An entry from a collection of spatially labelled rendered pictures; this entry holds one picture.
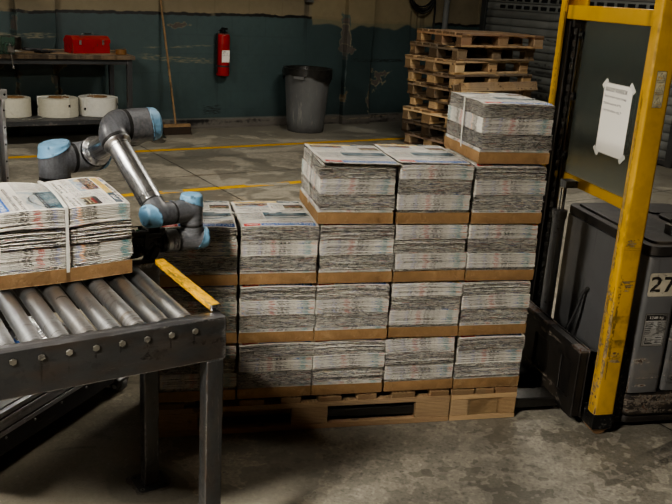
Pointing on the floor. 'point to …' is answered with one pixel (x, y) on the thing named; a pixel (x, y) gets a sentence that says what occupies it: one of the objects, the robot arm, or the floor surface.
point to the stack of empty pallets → (457, 73)
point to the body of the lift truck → (660, 315)
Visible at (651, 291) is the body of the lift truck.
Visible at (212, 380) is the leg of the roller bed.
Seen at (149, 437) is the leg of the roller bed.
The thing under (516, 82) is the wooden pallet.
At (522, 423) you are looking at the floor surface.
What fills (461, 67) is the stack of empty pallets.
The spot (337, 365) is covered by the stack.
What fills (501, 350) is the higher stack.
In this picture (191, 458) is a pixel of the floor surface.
